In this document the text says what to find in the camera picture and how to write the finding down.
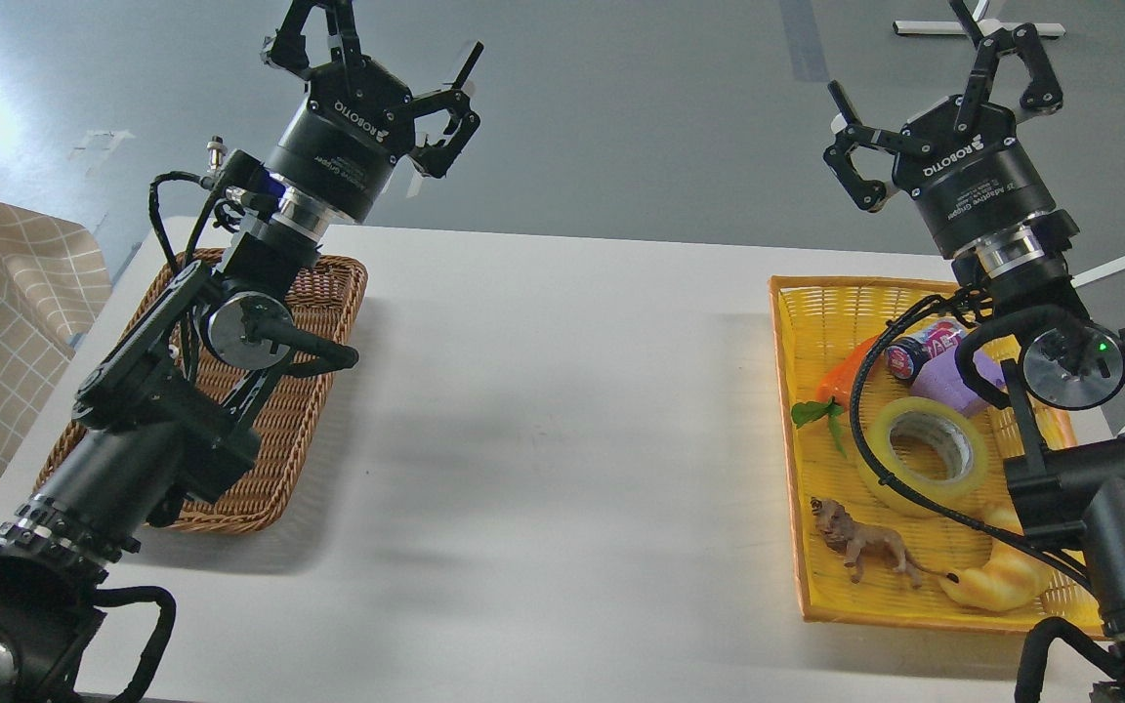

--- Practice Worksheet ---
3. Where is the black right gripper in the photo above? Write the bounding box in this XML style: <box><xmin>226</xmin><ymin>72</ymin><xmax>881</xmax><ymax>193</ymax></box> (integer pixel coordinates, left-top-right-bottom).
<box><xmin>824</xmin><ymin>0</ymin><xmax>1065</xmax><ymax>260</ymax></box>

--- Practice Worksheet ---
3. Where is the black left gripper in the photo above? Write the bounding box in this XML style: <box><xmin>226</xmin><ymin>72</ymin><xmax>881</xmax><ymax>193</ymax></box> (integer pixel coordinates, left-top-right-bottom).
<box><xmin>262</xmin><ymin>1</ymin><xmax>485</xmax><ymax>223</ymax></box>

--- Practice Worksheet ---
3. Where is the yellow tape roll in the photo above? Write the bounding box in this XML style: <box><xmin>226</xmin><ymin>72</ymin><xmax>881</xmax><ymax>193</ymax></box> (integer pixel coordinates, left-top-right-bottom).
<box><xmin>861</xmin><ymin>396</ymin><xmax>991</xmax><ymax>513</ymax></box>

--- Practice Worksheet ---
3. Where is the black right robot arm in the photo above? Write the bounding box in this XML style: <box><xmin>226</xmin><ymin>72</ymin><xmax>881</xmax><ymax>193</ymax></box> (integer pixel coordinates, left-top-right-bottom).
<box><xmin>824</xmin><ymin>1</ymin><xmax>1125</xmax><ymax>702</ymax></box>

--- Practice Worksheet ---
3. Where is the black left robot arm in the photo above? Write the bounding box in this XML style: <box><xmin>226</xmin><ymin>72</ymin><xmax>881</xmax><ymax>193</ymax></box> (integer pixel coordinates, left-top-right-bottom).
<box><xmin>0</xmin><ymin>1</ymin><xmax>483</xmax><ymax>702</ymax></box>

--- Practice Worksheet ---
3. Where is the white stand base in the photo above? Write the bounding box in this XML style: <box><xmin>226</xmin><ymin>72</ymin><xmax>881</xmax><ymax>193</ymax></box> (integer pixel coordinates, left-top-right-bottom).
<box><xmin>892</xmin><ymin>1</ymin><xmax>1023</xmax><ymax>37</ymax></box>

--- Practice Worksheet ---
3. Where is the small drink can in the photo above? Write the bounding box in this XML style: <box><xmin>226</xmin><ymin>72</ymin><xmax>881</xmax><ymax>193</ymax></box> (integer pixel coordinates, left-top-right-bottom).
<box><xmin>884</xmin><ymin>317</ymin><xmax>968</xmax><ymax>382</ymax></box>

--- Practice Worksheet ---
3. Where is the purple sponge block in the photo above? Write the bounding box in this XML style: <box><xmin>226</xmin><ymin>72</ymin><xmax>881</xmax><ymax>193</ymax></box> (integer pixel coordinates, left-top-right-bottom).
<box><xmin>910</xmin><ymin>346</ymin><xmax>990</xmax><ymax>418</ymax></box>

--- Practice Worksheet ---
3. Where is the orange carrot toy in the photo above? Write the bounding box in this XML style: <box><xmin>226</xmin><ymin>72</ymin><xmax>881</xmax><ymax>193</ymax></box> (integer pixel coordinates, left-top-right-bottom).
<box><xmin>789</xmin><ymin>335</ymin><xmax>879</xmax><ymax>457</ymax></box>

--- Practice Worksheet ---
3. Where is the yellow plastic basket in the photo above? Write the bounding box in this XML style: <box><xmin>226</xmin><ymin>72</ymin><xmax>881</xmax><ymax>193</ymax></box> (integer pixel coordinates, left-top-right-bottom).
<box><xmin>770</xmin><ymin>276</ymin><xmax>1103</xmax><ymax>638</ymax></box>

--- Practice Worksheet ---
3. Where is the toy lion figure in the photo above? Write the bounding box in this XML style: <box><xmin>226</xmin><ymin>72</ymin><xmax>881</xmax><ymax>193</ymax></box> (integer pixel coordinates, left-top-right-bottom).
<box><xmin>809</xmin><ymin>497</ymin><xmax>924</xmax><ymax>589</ymax></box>

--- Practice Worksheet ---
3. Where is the yellow croissant toy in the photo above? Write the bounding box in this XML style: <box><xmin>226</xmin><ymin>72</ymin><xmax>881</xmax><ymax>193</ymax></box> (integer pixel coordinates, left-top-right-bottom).
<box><xmin>937</xmin><ymin>539</ymin><xmax>1055</xmax><ymax>611</ymax></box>

